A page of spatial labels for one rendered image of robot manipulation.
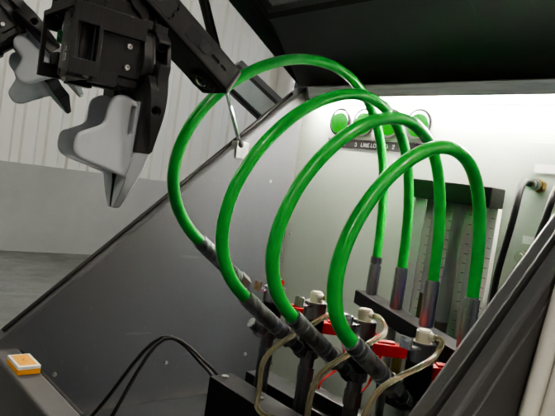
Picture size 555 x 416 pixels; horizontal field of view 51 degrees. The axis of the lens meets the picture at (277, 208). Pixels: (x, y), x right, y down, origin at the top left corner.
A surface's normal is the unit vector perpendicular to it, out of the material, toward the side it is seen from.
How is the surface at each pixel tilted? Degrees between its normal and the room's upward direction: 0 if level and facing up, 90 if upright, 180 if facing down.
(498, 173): 90
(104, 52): 90
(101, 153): 93
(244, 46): 90
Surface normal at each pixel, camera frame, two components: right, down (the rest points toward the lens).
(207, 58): 0.64, 0.14
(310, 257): -0.76, -0.07
